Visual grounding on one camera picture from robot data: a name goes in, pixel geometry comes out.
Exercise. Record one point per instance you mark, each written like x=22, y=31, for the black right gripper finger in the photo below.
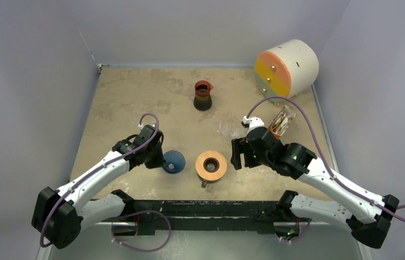
x=237, y=149
x=250, y=159

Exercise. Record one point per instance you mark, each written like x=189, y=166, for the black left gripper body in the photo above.
x=148, y=149

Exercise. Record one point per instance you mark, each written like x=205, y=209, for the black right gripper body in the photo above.
x=240, y=152

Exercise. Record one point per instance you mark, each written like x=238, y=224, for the blue ribbed glass dripper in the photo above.
x=174, y=162

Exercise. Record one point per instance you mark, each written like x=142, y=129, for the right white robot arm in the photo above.
x=352, y=208

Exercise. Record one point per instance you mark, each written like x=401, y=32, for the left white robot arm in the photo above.
x=61, y=214

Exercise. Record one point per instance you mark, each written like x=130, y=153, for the orange coffee filter holder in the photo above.
x=281, y=122

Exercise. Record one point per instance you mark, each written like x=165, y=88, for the red and black pitcher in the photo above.
x=202, y=100

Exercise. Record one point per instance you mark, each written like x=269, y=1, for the round cream drawer cabinet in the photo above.
x=286, y=70

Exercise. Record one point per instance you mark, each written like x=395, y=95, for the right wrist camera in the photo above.
x=252, y=122

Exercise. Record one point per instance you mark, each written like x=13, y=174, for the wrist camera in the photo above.
x=142, y=126
x=252, y=122

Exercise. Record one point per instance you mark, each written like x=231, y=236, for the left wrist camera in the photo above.
x=142, y=126

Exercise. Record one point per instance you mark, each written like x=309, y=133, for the glass carafe with handle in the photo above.
x=205, y=183

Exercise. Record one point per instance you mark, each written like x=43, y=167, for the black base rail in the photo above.
x=263, y=217

